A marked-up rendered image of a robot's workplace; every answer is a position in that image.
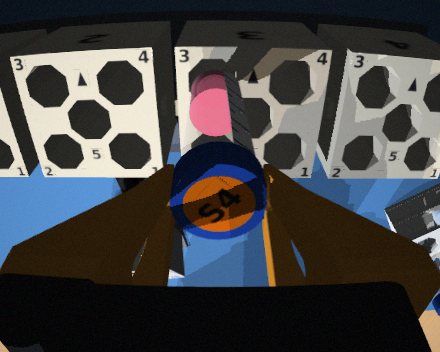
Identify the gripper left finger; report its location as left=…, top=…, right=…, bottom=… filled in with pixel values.
left=0, top=164, right=175, bottom=286

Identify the blue flat mat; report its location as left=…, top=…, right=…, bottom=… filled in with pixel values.
left=0, top=0, right=440, bottom=287

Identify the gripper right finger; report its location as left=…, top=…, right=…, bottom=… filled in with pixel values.
left=262, top=164, right=440, bottom=319

